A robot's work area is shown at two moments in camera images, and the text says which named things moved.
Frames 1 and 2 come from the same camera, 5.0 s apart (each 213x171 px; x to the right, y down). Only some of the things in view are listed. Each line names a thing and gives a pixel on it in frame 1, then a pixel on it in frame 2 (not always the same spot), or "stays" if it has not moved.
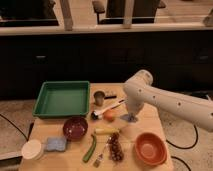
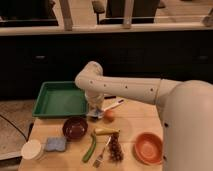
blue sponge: (56, 144) stays
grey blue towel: (129, 118) → (96, 114)
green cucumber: (91, 149) stays
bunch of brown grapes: (117, 151) stays
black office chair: (143, 12) stays
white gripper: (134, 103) → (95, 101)
